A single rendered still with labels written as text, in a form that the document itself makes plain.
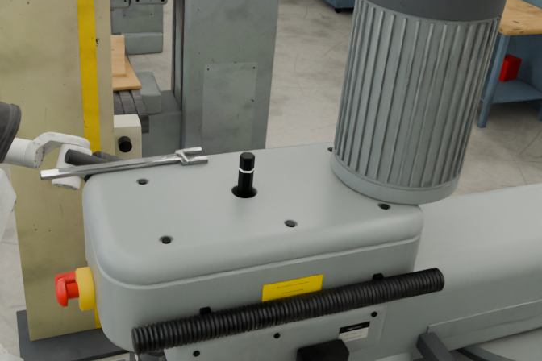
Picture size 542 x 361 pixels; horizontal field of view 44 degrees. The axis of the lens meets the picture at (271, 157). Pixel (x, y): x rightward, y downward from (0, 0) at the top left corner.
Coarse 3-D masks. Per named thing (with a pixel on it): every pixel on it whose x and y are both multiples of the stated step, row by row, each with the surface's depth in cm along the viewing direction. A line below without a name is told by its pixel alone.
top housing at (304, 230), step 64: (128, 192) 94; (192, 192) 95; (256, 192) 97; (320, 192) 98; (128, 256) 82; (192, 256) 83; (256, 256) 86; (320, 256) 90; (384, 256) 95; (128, 320) 85
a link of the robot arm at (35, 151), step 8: (40, 136) 157; (48, 136) 157; (56, 136) 158; (64, 136) 158; (72, 136) 158; (32, 144) 157; (40, 144) 157; (48, 144) 159; (56, 144) 161; (80, 144) 158; (88, 144) 160; (32, 152) 156; (40, 152) 160; (24, 160) 157; (32, 160) 156; (40, 160) 161
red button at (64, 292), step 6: (60, 282) 92; (60, 288) 92; (66, 288) 92; (72, 288) 93; (60, 294) 92; (66, 294) 92; (72, 294) 93; (78, 294) 93; (60, 300) 92; (66, 300) 92
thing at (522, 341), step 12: (516, 336) 123; (528, 336) 123; (540, 336) 123; (468, 348) 121; (480, 348) 119; (492, 348) 119; (504, 348) 120; (516, 348) 120; (528, 348) 120; (540, 348) 120; (420, 360) 127; (468, 360) 121; (480, 360) 121; (492, 360) 119; (504, 360) 118; (516, 360) 117; (528, 360) 118; (540, 360) 118
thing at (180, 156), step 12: (156, 156) 101; (168, 156) 102; (180, 156) 102; (204, 156) 103; (60, 168) 96; (72, 168) 96; (84, 168) 96; (96, 168) 97; (108, 168) 97; (120, 168) 98; (132, 168) 99
